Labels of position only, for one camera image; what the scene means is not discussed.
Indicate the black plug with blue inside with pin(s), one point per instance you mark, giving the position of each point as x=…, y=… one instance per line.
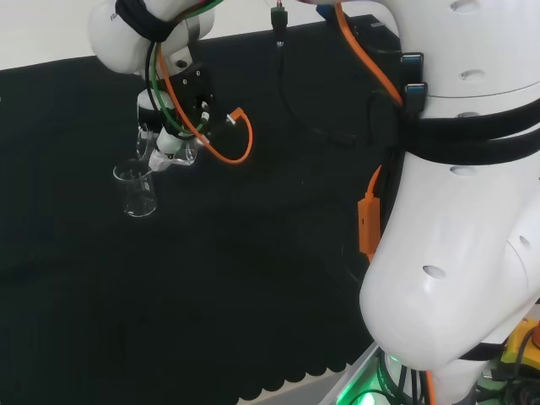
x=415, y=95
x=412, y=63

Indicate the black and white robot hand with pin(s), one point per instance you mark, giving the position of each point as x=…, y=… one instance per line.
x=169, y=143

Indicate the black bench cloth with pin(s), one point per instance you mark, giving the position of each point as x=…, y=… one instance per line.
x=169, y=274

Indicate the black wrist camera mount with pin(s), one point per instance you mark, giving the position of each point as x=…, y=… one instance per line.
x=194, y=84

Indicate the yellow stop button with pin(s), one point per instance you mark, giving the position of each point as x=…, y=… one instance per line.
x=519, y=341

